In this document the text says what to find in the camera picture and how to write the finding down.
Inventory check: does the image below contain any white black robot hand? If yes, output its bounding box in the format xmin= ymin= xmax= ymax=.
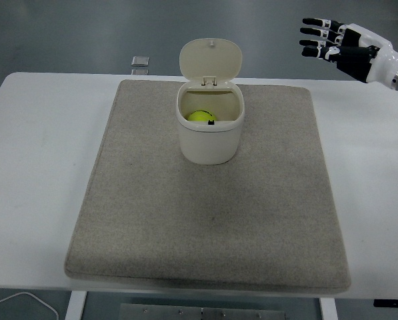
xmin=299 ymin=17 xmax=398 ymax=91

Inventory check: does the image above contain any yellow tennis ball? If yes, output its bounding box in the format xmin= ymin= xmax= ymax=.
xmin=187 ymin=110 xmax=218 ymax=123

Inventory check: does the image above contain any cream bin with flip lid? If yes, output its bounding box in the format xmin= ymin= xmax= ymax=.
xmin=175 ymin=38 xmax=246 ymax=166

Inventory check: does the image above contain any beige fabric mat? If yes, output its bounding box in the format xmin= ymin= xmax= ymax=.
xmin=63 ymin=79 xmax=352 ymax=294

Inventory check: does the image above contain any white table leg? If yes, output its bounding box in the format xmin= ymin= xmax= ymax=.
xmin=65 ymin=290 xmax=88 ymax=320
xmin=318 ymin=297 xmax=338 ymax=320

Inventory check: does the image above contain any grey metal plate with screws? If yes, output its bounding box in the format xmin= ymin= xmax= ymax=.
xmin=119 ymin=303 xmax=288 ymax=320

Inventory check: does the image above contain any white cable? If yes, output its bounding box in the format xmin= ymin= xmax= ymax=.
xmin=0 ymin=292 xmax=59 ymax=320

